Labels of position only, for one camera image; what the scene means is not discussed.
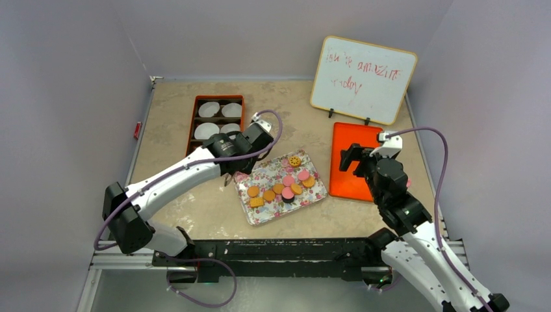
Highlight flower shaped yellow cookie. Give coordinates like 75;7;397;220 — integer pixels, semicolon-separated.
288;155;301;168

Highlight pink round cookie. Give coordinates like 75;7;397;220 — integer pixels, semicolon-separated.
297;170;310;181
282;175;295;187

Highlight metal serving tongs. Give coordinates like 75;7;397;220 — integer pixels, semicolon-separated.
224;173;234;187

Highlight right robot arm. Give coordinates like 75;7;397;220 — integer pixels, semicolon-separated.
339;144;510;311

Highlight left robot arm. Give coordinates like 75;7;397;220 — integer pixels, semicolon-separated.
102;120;274;266

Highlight white paper cup middle right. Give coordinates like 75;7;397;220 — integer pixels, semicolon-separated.
220;123;240;134

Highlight white paper cup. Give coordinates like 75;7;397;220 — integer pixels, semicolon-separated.
198;101;220;118
194;122;220;140
220;123;240;134
221;102;242;118

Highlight orange box lid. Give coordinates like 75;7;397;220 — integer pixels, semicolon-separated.
329;122;383;202

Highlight white paper cup back right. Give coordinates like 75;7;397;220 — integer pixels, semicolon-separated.
221;102;242;118

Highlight orange cookie box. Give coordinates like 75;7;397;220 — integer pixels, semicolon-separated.
185;95;245;156

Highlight white paper cup middle left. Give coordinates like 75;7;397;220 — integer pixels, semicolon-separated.
194;122;220;140

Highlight round orange cookie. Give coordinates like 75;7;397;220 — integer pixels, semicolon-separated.
247;185;260;198

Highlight floral serving tray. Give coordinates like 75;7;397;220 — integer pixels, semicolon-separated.
233;149;328;226

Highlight white paper cup back left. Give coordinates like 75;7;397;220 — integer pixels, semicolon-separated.
198;101;220;118

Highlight square orange biscuit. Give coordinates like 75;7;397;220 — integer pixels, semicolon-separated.
249;197;264;209

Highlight black round cookie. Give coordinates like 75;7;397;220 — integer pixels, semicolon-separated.
282;196;295;204

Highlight white dry-erase board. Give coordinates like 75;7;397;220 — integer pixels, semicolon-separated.
310;36;418;125

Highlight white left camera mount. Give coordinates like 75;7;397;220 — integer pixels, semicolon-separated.
251;112;272;133

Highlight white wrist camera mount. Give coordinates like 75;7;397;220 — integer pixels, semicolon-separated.
370;131;403;159

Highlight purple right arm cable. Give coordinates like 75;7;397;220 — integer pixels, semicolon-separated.
385;126;496;312

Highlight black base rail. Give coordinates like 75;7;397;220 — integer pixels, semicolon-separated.
152;228;396;283

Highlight red wall clip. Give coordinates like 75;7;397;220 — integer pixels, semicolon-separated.
133;122;142;140

